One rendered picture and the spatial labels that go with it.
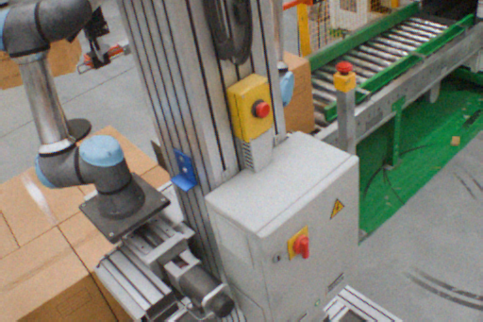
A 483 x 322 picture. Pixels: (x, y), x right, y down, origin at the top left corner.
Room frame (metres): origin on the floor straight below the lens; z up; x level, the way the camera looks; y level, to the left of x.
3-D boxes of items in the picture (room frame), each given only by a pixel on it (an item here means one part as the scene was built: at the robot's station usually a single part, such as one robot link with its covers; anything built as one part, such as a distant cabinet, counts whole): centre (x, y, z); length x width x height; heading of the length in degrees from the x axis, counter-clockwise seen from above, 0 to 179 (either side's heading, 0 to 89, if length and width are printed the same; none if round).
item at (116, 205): (1.11, 0.40, 1.09); 0.15 x 0.15 x 0.10
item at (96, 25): (1.72, 0.47, 1.42); 0.09 x 0.08 x 0.12; 119
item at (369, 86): (2.43, -1.14, 0.60); 1.60 x 0.10 x 0.09; 123
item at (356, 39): (2.88, -0.85, 0.60); 1.60 x 0.10 x 0.09; 123
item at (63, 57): (3.36, 1.43, 0.82); 0.60 x 0.40 x 0.40; 92
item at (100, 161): (1.11, 0.41, 1.20); 0.13 x 0.12 x 0.14; 85
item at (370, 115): (2.19, -0.88, 0.50); 2.31 x 0.05 x 0.19; 123
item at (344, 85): (1.71, -0.48, 0.50); 0.07 x 0.07 x 1.00; 33
